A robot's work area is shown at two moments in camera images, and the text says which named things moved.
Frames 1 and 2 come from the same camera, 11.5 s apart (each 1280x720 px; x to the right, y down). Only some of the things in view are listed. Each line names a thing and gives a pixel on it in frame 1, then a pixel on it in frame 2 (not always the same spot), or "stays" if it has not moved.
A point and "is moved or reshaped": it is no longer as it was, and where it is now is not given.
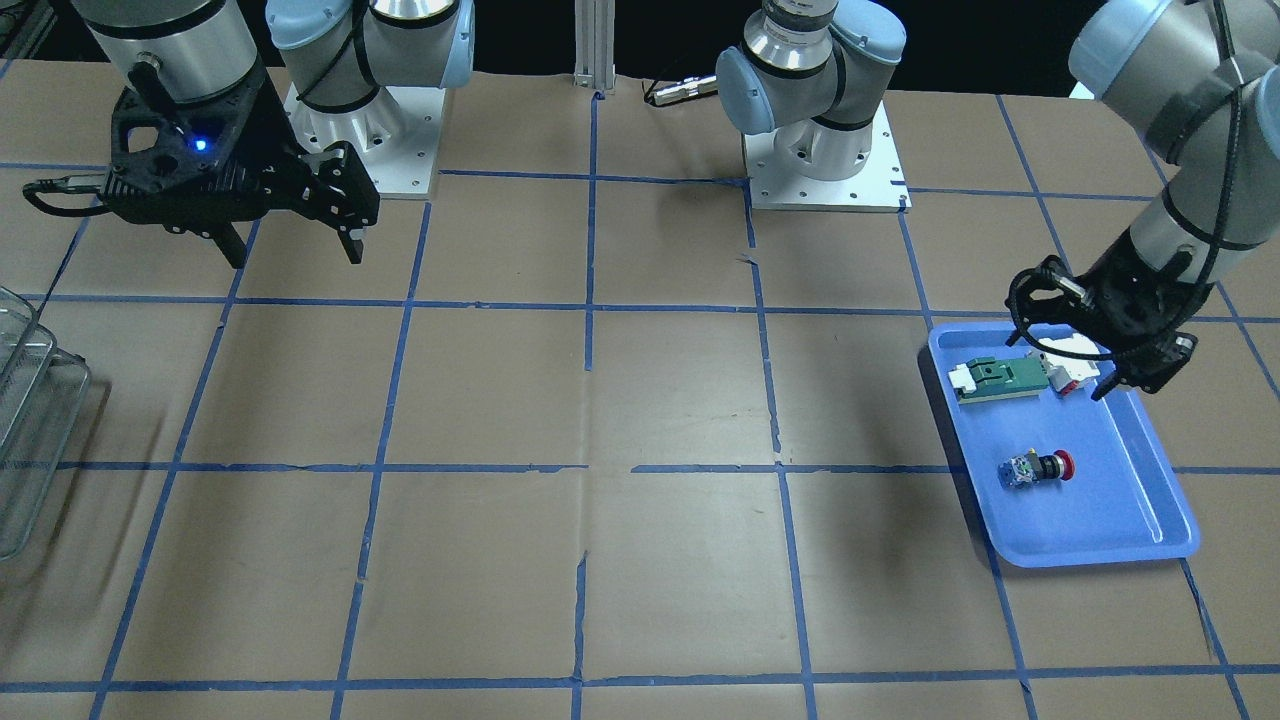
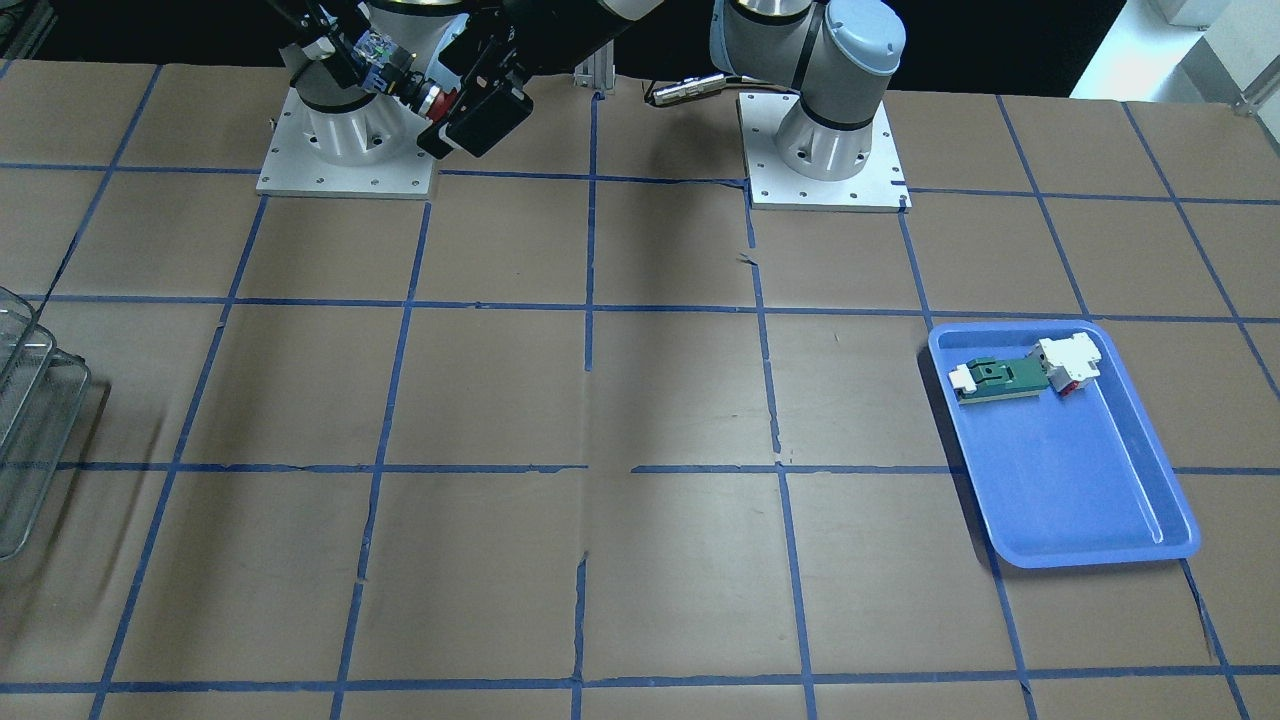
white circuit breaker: (1067, 373) stays
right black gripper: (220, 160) → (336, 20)
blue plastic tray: (1059, 481) stays
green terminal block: (988, 379) stays
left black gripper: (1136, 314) → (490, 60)
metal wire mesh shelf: (43, 391) stays
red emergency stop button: (1025, 470) is moved or reshaped
